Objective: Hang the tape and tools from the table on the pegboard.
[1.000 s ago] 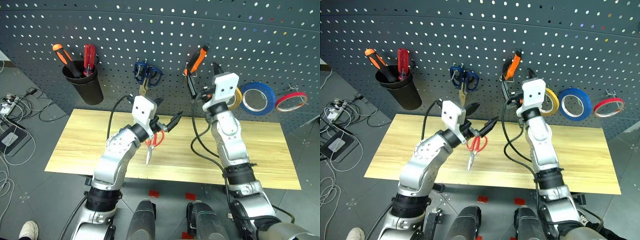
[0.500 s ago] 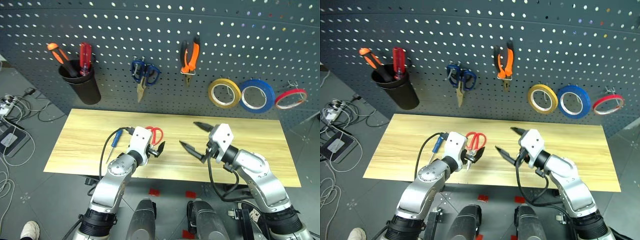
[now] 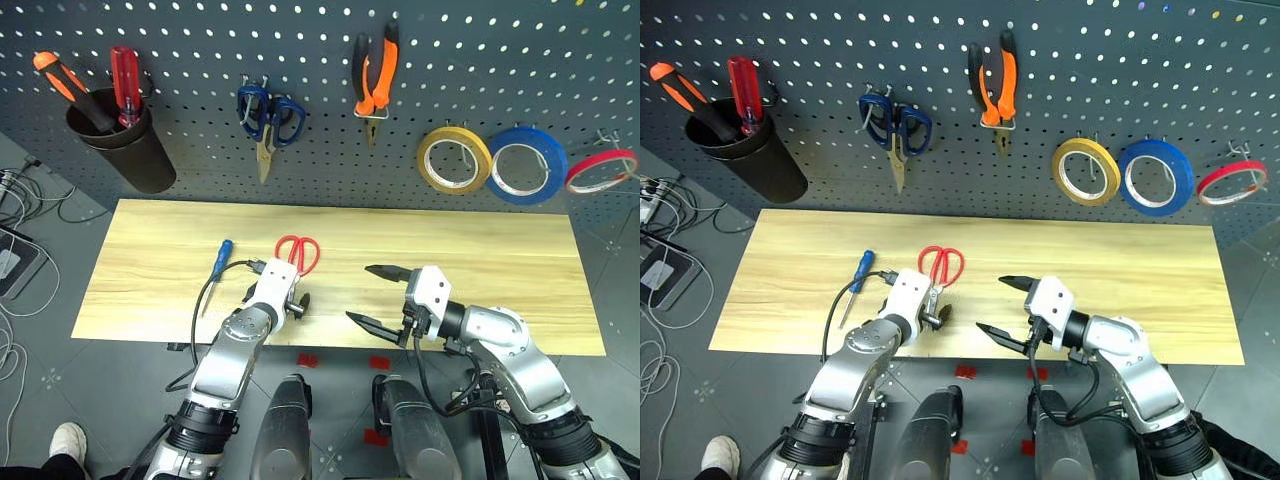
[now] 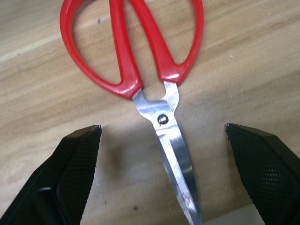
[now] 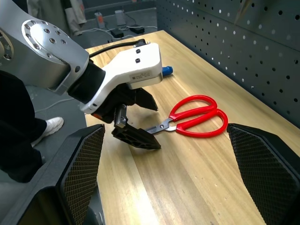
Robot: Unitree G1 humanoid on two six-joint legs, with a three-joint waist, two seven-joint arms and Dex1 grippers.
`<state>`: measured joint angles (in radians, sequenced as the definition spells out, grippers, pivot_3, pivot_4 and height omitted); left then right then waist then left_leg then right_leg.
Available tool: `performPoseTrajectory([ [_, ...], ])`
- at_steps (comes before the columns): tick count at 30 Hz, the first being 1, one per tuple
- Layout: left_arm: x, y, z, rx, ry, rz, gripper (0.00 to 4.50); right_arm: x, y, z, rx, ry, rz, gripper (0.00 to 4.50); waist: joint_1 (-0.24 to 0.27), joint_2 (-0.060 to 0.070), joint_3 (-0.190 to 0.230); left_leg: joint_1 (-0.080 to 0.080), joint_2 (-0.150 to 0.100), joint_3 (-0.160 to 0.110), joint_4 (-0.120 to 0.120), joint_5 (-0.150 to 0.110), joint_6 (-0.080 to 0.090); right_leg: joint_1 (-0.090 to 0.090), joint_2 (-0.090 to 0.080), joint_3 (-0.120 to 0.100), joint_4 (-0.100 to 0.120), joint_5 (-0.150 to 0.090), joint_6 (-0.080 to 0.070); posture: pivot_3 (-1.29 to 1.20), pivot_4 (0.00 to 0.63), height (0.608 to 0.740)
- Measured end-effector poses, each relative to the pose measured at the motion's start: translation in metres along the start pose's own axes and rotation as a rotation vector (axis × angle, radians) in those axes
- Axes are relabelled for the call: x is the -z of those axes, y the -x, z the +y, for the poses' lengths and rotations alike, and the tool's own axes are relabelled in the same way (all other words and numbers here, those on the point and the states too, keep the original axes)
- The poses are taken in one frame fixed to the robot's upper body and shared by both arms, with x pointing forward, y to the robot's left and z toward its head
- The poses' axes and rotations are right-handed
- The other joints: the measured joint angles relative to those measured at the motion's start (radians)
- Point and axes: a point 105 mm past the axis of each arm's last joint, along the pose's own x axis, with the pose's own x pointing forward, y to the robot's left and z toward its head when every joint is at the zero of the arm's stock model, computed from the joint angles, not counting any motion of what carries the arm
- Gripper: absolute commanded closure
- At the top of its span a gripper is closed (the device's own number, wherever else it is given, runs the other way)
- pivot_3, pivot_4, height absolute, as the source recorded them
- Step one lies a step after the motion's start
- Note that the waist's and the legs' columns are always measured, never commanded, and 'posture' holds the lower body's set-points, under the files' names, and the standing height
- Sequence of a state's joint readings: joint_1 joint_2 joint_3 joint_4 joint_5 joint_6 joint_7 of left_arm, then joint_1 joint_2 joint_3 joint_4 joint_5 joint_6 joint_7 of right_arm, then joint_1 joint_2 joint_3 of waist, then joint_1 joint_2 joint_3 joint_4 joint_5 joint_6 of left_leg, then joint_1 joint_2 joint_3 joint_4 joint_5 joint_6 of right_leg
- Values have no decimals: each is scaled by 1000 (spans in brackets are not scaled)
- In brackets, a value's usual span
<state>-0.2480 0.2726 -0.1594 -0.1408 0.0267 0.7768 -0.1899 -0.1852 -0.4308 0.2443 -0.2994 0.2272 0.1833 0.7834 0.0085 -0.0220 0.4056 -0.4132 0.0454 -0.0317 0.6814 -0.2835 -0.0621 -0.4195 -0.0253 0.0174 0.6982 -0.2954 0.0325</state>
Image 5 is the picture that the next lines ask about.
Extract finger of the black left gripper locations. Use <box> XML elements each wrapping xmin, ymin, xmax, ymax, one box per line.
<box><xmin>135</xmin><ymin>87</ymin><xmax>159</xmax><ymax>112</ymax></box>
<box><xmin>111</xmin><ymin>123</ymin><xmax>162</xmax><ymax>151</ymax></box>

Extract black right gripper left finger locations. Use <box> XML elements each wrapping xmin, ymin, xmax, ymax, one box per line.
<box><xmin>0</xmin><ymin>124</ymin><xmax>105</xmax><ymax>225</ymax></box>

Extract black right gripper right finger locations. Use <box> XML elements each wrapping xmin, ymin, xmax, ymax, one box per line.
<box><xmin>226</xmin><ymin>123</ymin><xmax>300</xmax><ymax>225</ymax></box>

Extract dark grey pegboard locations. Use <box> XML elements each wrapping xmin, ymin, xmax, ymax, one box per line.
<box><xmin>155</xmin><ymin>0</ymin><xmax>300</xmax><ymax>130</ymax></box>

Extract white sneaker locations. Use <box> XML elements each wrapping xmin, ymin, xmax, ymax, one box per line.
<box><xmin>30</xmin><ymin>116</ymin><xmax>65</xmax><ymax>148</ymax></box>

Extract person's black trouser leg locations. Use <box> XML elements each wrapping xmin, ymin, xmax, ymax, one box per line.
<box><xmin>0</xmin><ymin>69</ymin><xmax>48</xmax><ymax>184</ymax></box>

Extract black power adapter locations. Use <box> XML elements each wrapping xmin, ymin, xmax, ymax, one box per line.
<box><xmin>110</xmin><ymin>28</ymin><xmax>125</xmax><ymax>38</ymax></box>
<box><xmin>129</xmin><ymin>24</ymin><xmax>145</xmax><ymax>34</ymax></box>

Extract white box with orange label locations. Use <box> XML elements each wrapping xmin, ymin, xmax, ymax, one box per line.
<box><xmin>94</xmin><ymin>11</ymin><xmax>105</xmax><ymax>30</ymax></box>

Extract plain white box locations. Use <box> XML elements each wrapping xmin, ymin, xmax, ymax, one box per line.
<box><xmin>114</xmin><ymin>9</ymin><xmax>128</xmax><ymax>26</ymax></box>

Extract beige hanging jacket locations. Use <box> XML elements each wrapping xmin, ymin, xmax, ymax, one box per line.
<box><xmin>26</xmin><ymin>0</ymin><xmax>88</xmax><ymax>37</ymax></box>

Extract red handled scissors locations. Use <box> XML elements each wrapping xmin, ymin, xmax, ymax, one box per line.
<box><xmin>144</xmin><ymin>94</ymin><xmax>229</xmax><ymax>138</ymax></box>

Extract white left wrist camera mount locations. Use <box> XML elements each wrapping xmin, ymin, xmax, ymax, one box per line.
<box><xmin>79</xmin><ymin>43</ymin><xmax>164</xmax><ymax>115</ymax></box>

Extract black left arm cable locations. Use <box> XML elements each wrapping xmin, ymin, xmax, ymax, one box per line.
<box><xmin>89</xmin><ymin>38</ymin><xmax>151</xmax><ymax>59</ymax></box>

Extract white floor cable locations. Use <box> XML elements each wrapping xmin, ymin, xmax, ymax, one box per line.
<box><xmin>34</xmin><ymin>97</ymin><xmax>75</xmax><ymax>113</ymax></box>

